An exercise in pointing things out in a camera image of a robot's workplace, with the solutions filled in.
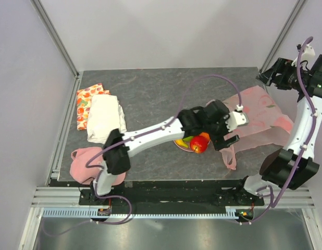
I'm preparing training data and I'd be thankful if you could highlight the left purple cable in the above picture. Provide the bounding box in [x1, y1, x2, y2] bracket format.
[42, 74, 244, 236]

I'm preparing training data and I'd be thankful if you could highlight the grey cable duct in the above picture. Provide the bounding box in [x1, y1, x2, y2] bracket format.
[42, 207, 239, 219]

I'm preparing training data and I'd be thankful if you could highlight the pink baseball cap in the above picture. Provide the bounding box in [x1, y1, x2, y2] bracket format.
[70, 147, 130, 186]

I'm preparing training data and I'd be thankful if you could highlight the white cloth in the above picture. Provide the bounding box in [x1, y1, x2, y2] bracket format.
[86, 94, 127, 144]

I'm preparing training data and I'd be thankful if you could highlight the green fake pear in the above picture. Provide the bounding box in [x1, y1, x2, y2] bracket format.
[182, 136, 194, 142]

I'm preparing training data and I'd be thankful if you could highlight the aluminium frame post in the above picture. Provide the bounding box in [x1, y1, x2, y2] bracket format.
[30, 0, 80, 78]
[259, 0, 307, 72]

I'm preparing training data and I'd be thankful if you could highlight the pink plate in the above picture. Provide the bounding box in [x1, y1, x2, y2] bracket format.
[174, 139, 212, 154]

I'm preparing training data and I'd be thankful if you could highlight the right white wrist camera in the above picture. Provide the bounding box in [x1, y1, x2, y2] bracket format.
[293, 44, 315, 64]

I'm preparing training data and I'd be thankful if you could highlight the pink plastic bag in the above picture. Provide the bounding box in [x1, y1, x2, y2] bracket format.
[220, 85, 293, 170]

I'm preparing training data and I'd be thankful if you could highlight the yellow fake banana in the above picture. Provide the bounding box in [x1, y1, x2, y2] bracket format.
[175, 139, 189, 148]

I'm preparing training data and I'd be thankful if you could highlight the fake orange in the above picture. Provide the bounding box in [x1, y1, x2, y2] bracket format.
[200, 132, 210, 142]

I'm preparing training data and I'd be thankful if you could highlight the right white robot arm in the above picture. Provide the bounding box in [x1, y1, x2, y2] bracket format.
[233, 55, 322, 205]

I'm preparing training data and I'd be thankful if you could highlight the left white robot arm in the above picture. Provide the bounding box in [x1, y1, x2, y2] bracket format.
[90, 101, 248, 205]

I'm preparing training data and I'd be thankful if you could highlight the left aluminium frame post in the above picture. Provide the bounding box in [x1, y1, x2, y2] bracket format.
[30, 0, 80, 78]

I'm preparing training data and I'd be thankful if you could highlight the right aluminium frame post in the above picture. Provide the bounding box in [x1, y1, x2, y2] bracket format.
[259, 0, 307, 72]

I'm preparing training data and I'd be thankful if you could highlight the floral orange cloth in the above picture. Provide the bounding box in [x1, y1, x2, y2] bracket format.
[76, 83, 110, 131]

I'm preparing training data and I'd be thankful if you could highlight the red fake fruit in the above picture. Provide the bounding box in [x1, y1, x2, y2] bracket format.
[190, 135, 209, 154]

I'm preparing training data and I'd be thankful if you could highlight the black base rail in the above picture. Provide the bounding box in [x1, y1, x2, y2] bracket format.
[79, 179, 266, 209]

